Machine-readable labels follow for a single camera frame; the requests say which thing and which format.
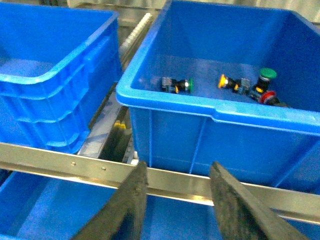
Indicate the lower left blue bin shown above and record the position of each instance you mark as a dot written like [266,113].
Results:
[34,207]

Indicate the lying red push button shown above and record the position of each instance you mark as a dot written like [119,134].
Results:
[268,98]

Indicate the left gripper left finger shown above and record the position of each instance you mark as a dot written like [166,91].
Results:
[122,217]

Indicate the front metal shelf bar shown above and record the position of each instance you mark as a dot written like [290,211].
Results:
[293,205]

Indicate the far left blue bin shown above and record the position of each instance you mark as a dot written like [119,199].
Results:
[57,64]

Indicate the lying yellow push button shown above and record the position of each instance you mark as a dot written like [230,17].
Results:
[240,86]

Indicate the white roller track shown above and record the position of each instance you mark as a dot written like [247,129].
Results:
[137,31]

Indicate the left blue plastic bin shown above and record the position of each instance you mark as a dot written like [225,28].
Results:
[185,132]

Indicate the lying green push button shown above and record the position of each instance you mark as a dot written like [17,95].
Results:
[171,85]

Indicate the upright green push button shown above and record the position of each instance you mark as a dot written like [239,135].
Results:
[264,79]

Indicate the lower right blue bin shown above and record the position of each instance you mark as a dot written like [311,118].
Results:
[170,219]

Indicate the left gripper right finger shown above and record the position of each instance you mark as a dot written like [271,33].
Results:
[240,215]

